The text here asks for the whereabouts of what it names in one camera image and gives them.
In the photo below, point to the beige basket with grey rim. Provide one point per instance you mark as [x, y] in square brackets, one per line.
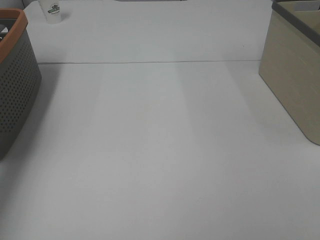
[290, 62]

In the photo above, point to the white paper cup green logo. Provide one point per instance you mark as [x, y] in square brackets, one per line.
[51, 11]

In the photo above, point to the grey perforated basket orange rim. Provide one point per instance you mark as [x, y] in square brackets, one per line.
[20, 76]

